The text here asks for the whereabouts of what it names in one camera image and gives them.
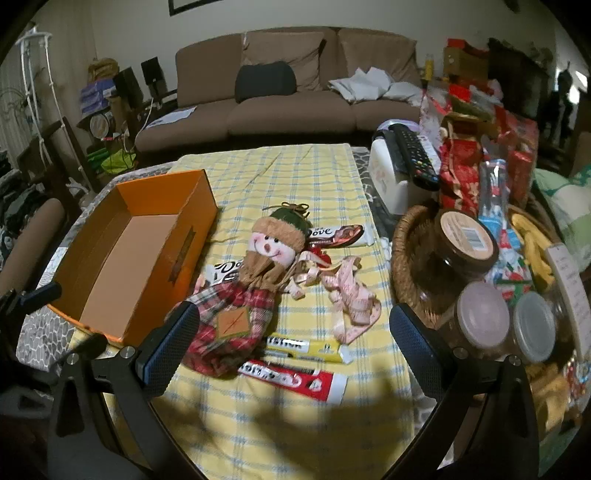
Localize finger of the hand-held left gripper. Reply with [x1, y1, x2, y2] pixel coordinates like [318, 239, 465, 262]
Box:
[65, 333, 108, 366]
[0, 281, 63, 333]

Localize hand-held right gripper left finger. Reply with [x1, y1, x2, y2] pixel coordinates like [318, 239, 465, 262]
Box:
[48, 301, 202, 480]

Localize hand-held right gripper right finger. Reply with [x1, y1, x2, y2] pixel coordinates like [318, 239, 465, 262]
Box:
[389, 302, 541, 480]

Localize pink ribbon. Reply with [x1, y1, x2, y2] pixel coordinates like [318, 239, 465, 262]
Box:
[283, 256, 382, 345]

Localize orange cardboard box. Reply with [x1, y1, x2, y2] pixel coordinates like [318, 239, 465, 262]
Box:
[46, 169, 219, 347]

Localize yellow candy bar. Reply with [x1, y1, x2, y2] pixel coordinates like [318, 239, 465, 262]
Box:
[265, 332, 353, 366]

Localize chocolate bar white wrapper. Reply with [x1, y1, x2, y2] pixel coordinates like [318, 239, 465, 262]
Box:
[203, 258, 254, 285]

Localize red candy bar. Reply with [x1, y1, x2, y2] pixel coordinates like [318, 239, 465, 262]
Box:
[238, 359, 348, 405]

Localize red foil heart candy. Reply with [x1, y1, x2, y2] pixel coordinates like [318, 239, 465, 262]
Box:
[302, 249, 334, 269]

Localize chocolate bar brown-ended wrapper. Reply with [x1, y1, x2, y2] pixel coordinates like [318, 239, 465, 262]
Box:
[307, 224, 377, 248]

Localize snowman plush doll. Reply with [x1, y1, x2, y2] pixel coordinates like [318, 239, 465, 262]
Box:
[178, 202, 333, 380]

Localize brown chair armrest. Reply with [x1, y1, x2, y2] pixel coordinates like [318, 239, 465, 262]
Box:
[0, 198, 66, 296]

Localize jar with pink lid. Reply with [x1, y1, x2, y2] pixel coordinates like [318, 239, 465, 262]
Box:
[438, 281, 512, 361]

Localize wicker basket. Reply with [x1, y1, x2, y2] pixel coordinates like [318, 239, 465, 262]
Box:
[390, 200, 571, 333]

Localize brown jar tan lid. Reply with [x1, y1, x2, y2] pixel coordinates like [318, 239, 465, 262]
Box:
[417, 209, 501, 320]

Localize jar with grey lid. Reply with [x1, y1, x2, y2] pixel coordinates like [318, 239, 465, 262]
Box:
[509, 292, 558, 365]

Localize green bag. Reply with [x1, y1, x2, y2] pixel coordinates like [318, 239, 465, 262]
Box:
[88, 145, 138, 175]

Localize yellow dried fruit pack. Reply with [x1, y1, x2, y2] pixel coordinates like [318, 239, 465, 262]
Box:
[512, 215, 557, 291]

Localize white tissue box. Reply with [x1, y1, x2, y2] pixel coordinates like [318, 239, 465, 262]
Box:
[368, 134, 430, 216]

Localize white label card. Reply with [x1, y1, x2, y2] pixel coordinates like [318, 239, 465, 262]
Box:
[544, 244, 591, 365]

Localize clear plastic bag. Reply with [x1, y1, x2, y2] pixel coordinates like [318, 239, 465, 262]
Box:
[478, 159, 511, 222]

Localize round clock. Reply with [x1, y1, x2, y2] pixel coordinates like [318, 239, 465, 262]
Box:
[89, 112, 114, 138]

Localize red gift bag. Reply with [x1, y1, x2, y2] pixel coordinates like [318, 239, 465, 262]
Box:
[438, 136, 486, 216]

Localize black remote control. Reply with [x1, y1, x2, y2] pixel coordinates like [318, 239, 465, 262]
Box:
[390, 124, 441, 191]

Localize yellow checked cloth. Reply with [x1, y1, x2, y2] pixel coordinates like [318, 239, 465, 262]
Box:
[83, 143, 417, 480]

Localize blue boxes stack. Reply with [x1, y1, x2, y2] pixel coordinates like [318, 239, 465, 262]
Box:
[79, 79, 116, 114]

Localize green white pillow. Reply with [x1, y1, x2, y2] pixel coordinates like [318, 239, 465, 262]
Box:
[533, 168, 591, 250]

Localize white purple device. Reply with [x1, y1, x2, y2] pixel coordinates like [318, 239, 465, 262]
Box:
[373, 119, 423, 139]

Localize white papers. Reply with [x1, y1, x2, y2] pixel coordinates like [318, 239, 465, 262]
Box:
[148, 106, 198, 127]

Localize black speaker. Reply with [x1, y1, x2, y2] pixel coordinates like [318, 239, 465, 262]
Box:
[113, 68, 144, 108]
[141, 57, 165, 88]

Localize pile of red packets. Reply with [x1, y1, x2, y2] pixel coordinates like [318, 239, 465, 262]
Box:
[422, 39, 541, 206]

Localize white shelf rack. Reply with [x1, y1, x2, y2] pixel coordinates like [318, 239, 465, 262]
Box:
[14, 25, 63, 162]

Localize brown sofa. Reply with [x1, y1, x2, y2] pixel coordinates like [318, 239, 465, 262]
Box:
[135, 27, 432, 155]

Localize white crumpled cloth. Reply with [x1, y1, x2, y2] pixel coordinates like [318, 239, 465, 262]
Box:
[328, 67, 424, 104]

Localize dark cabinet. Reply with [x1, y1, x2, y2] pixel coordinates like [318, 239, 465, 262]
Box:
[487, 38, 552, 121]

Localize black cushion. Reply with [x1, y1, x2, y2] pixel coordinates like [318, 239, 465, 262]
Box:
[235, 62, 297, 103]

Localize brown sofa pillow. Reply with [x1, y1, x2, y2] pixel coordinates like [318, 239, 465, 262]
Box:
[241, 31, 325, 92]

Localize picture frame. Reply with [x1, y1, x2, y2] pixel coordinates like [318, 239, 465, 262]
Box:
[168, 0, 213, 17]

